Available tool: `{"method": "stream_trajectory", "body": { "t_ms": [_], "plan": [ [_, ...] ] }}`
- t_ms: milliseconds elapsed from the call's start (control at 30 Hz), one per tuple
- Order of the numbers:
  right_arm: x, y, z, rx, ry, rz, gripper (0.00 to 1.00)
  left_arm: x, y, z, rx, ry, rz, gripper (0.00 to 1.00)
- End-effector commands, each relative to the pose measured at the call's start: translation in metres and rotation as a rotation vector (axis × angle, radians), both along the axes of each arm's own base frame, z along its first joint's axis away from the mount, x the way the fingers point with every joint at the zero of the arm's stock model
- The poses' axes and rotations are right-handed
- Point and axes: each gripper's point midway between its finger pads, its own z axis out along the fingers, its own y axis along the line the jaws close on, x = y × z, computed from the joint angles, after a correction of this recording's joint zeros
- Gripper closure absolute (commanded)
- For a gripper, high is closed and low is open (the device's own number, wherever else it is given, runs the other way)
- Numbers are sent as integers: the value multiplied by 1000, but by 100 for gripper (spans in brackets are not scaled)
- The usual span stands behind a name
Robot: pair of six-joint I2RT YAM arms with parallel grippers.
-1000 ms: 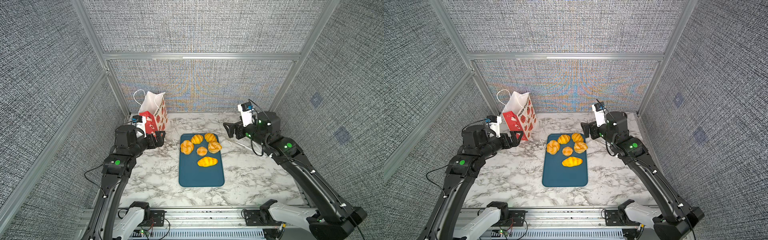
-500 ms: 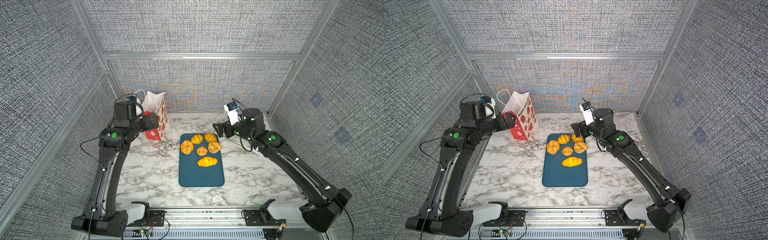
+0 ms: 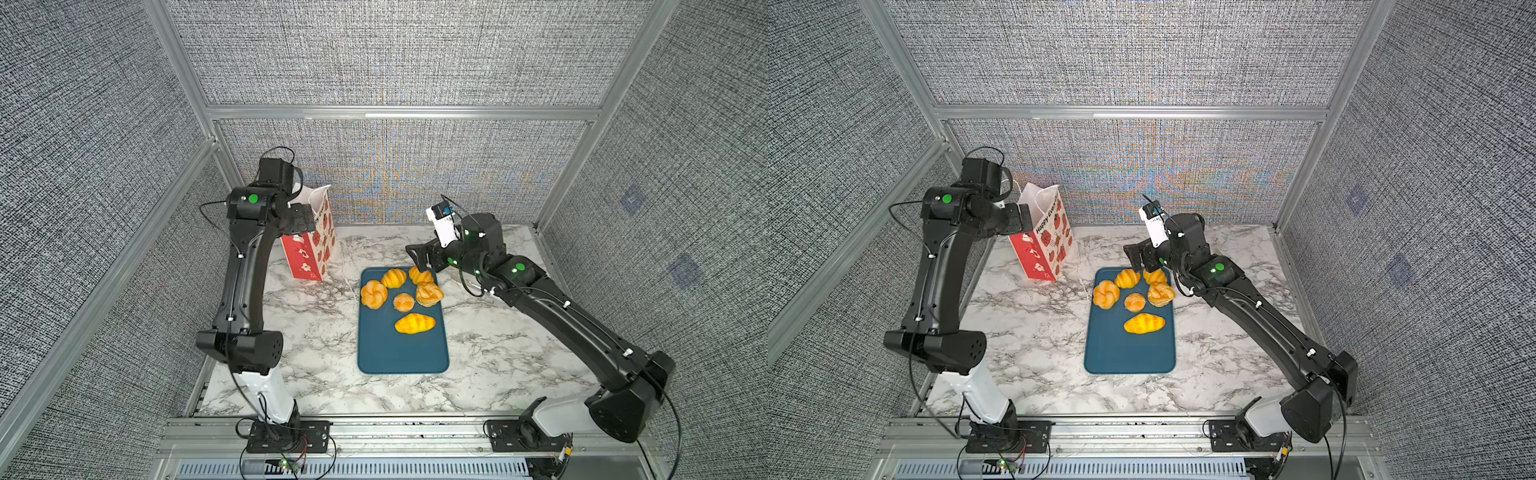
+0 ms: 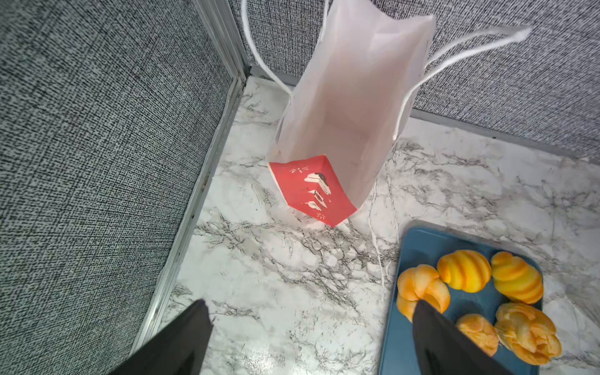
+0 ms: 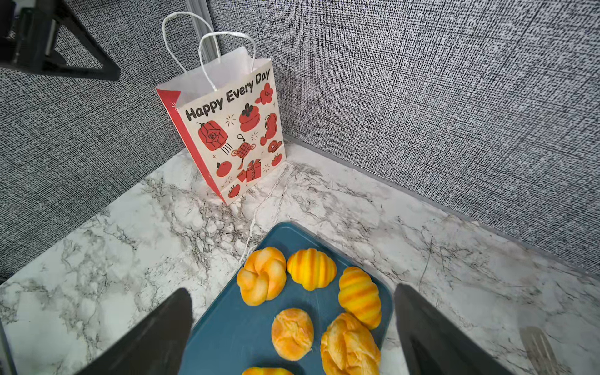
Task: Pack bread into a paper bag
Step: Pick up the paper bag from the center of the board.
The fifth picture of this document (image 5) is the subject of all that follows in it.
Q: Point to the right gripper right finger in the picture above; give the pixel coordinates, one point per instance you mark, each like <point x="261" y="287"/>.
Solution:
<point x="432" y="344"/>

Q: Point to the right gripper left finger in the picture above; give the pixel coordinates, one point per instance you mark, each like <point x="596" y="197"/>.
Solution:
<point x="154" y="346"/>

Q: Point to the red white paper gift bag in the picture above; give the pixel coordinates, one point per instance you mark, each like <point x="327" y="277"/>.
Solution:
<point x="226" y="112"/>

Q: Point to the knot shaped bread roll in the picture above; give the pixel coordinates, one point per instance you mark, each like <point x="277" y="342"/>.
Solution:
<point x="263" y="276"/>

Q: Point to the flaky braided pastry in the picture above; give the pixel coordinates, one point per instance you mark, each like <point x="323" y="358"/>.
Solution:
<point x="347" y="347"/>

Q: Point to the striped yellow bun right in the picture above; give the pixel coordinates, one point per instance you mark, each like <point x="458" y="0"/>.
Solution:
<point x="359" y="296"/>

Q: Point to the striped yellow bun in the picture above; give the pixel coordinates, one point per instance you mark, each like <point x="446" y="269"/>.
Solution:
<point x="359" y="296"/>
<point x="312" y="269"/>

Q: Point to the yellow striped croissant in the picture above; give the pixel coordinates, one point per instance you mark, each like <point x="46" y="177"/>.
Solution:
<point x="266" y="371"/>

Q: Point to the small round crusty bun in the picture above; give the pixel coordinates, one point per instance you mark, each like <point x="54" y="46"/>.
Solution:
<point x="292" y="334"/>

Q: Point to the striped yellow bun left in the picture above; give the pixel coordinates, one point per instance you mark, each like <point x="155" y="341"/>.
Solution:
<point x="312" y="269"/>

